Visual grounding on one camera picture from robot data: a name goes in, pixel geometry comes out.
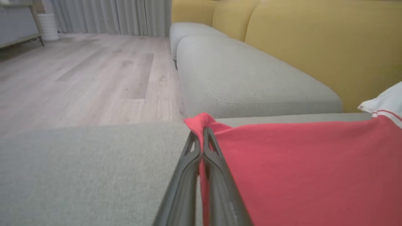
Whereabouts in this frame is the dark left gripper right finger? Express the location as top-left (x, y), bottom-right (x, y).
top-left (202, 127), bottom-right (253, 226)

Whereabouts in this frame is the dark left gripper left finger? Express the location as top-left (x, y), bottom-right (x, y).
top-left (152, 131), bottom-right (202, 226)

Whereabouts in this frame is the red shirt with white trim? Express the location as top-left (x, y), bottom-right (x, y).
top-left (183, 81), bottom-right (402, 226)

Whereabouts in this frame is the large grey sofa seat cushion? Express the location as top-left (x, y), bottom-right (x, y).
top-left (0, 112), bottom-right (373, 226)

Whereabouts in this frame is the small grey sofa seat cushion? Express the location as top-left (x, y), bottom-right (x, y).
top-left (169, 22), bottom-right (230, 61)

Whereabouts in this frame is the yellow sofa backrest cushion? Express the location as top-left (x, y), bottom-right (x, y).
top-left (171, 0), bottom-right (220, 27)
top-left (212, 0), bottom-right (262, 42)

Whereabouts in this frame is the large yellow sofa backrest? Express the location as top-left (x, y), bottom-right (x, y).
top-left (244, 0), bottom-right (402, 113)

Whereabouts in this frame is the grey curtain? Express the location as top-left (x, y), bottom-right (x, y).
top-left (42, 0), bottom-right (172, 37)

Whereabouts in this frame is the white ribbed bin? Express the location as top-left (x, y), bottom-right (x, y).
top-left (37, 13), bottom-right (60, 41)

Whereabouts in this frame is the grey cabinet with wooden legs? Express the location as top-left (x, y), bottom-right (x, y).
top-left (0, 0), bottom-right (45, 50)

